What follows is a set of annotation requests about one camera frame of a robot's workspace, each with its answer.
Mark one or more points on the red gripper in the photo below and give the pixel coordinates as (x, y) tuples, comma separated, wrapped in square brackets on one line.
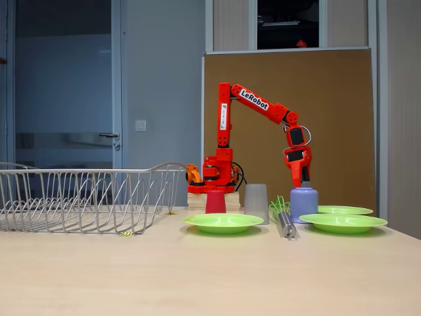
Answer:
[(297, 163)]

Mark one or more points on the purple plastic mug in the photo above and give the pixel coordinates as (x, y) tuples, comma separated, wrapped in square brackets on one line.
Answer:
[(304, 204)]

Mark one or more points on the red plastic cup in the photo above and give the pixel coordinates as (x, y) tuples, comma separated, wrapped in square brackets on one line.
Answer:
[(215, 202)]

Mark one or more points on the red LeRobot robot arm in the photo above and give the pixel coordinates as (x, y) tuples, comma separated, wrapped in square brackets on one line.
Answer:
[(223, 131)]

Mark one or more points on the green plastic plate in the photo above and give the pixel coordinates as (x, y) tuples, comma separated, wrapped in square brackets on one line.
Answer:
[(345, 209), (343, 221), (223, 220)]

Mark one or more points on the brown pin board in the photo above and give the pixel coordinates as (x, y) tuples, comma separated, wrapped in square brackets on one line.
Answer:
[(329, 98)]

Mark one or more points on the wooden base block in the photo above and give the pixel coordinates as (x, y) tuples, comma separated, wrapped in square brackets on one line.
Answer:
[(197, 201)]

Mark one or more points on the orange table clamp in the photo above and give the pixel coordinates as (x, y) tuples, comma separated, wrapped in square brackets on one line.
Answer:
[(194, 176)]

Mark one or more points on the small red item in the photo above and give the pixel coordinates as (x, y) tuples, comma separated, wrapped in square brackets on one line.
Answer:
[(301, 43)]

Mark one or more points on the yellow green tape strip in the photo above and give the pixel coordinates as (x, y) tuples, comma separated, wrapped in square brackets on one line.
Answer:
[(171, 213)]

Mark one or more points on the white notebook on shelf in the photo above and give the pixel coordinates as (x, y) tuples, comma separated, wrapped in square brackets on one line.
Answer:
[(279, 23)]

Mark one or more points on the yellow black striped tape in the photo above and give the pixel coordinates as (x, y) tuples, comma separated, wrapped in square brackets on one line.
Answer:
[(125, 234)]

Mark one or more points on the silver door lock cylinder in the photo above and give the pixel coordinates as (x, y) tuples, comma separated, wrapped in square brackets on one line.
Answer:
[(116, 146)]

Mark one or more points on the blue grey glass door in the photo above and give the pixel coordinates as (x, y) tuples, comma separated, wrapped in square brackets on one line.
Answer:
[(65, 82)]

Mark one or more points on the white light switch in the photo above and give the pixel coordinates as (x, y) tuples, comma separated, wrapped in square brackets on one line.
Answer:
[(141, 125)]

